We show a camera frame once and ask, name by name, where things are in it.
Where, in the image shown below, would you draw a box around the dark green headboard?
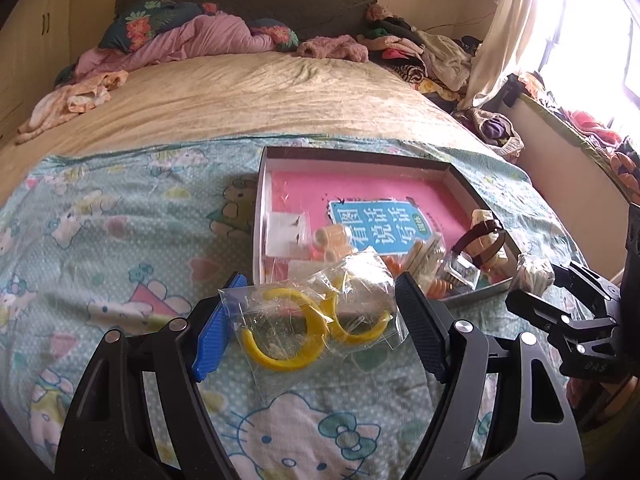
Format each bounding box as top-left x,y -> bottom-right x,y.
114,0 -> 379,56

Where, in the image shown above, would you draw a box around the brown leather strap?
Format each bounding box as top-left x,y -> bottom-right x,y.
451,218 -> 507,268

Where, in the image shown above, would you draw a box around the clear bag with white label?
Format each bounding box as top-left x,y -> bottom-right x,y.
444,254 -> 482,292

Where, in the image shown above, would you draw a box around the pink book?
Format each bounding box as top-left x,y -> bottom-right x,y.
270,170 -> 482,262

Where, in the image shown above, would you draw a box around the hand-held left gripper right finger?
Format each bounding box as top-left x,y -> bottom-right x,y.
395,271 -> 586,480

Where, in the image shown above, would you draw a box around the cartoon cat print sheet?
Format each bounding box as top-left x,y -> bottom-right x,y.
0,132 -> 592,480

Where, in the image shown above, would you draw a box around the grey cardboard box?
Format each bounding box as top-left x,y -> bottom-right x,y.
252,146 -> 521,307

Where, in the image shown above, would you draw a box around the colourful clothes on sill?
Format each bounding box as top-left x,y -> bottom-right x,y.
520,74 -> 640,202

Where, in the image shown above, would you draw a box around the beige bedspread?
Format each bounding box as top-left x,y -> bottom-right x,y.
0,52 -> 502,211

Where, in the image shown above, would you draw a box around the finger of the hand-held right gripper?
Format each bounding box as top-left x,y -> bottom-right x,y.
551,261 -> 622,312
505,288 -> 622,379

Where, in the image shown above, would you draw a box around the clear bagged item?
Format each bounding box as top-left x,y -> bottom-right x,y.
514,254 -> 557,292

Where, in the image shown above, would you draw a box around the orange spiral hair tie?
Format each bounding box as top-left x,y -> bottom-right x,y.
382,254 -> 452,302

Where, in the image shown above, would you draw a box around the pile of clothes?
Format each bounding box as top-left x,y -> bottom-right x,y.
357,4 -> 482,107

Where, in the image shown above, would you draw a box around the pink and white garment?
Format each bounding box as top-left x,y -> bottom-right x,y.
14,70 -> 129,147

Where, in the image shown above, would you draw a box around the pink quilt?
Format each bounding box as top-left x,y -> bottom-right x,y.
54,12 -> 282,87

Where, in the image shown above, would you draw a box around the yellow hoops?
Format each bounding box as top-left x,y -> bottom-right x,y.
219,250 -> 407,392

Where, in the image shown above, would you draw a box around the pink fuzzy garment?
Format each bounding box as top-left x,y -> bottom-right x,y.
297,35 -> 369,64

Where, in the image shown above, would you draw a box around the cream curtain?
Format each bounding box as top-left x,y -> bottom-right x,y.
457,0 -> 572,112

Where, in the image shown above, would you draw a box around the basket of purple clothes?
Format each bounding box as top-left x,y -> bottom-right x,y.
454,106 -> 527,162

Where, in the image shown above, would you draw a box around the cream wardrobe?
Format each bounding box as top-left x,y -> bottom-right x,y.
0,0 -> 77,146

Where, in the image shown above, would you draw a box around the window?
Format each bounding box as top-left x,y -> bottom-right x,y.
540,0 -> 640,137

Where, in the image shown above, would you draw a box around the dark floral pillow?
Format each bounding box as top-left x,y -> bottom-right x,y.
246,17 -> 301,54
96,0 -> 202,54

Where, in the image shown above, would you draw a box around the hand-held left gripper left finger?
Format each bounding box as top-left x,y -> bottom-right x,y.
52,272 -> 248,480

